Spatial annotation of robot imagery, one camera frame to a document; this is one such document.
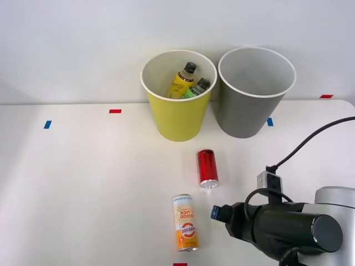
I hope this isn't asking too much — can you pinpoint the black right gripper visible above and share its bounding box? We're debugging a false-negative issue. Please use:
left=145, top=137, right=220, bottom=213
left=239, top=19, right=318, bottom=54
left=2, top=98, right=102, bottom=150
left=211, top=202, right=262, bottom=244

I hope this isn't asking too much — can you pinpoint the orange and white drink can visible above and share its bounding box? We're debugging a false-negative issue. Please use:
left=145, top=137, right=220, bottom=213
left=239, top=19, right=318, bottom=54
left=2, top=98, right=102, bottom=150
left=173, top=193, right=200, bottom=252

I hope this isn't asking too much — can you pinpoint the red drink can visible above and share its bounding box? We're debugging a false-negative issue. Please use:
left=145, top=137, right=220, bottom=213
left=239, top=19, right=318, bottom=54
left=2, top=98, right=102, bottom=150
left=196, top=149, right=220, bottom=190

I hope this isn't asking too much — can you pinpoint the grey plastic waste bin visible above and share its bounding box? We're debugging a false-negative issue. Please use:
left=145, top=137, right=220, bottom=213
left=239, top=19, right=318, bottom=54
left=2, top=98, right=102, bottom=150
left=217, top=46, right=297, bottom=139

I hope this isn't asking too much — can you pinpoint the yellow-green plastic waste bin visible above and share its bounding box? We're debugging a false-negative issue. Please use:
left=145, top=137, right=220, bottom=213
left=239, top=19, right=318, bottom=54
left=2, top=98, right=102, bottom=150
left=140, top=49, right=218, bottom=142

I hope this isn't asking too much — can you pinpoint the green bottle black cap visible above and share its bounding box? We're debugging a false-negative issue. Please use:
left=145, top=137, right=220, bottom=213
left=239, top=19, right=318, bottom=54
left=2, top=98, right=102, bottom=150
left=181, top=77, right=211, bottom=100

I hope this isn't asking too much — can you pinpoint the yellow bottle black cap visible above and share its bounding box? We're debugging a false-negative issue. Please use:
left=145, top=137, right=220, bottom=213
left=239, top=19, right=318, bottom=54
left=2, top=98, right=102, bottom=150
left=167, top=62, right=197, bottom=100

